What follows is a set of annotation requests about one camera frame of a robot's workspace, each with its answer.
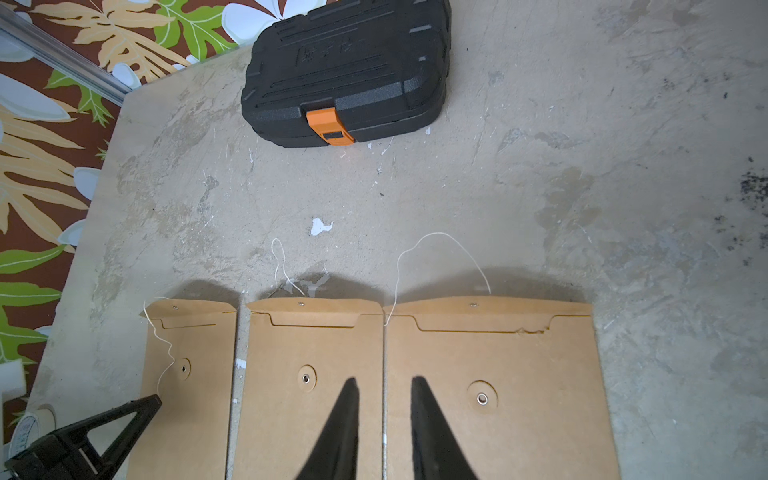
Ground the white tape roll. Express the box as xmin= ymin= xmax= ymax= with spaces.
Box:
xmin=7 ymin=408 xmax=56 ymax=459

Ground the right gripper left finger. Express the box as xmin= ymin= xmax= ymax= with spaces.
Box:
xmin=296 ymin=377 xmax=360 ymax=480

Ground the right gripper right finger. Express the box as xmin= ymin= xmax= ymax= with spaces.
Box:
xmin=411 ymin=376 xmax=477 ymax=480

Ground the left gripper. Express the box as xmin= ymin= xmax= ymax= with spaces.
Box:
xmin=6 ymin=394 xmax=162 ymax=480

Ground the brown file bag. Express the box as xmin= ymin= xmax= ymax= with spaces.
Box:
xmin=233 ymin=297 xmax=384 ymax=479
xmin=127 ymin=299 xmax=237 ymax=479
xmin=386 ymin=296 xmax=620 ymax=479

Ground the black tool case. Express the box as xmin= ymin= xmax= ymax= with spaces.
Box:
xmin=241 ymin=1 xmax=452 ymax=148

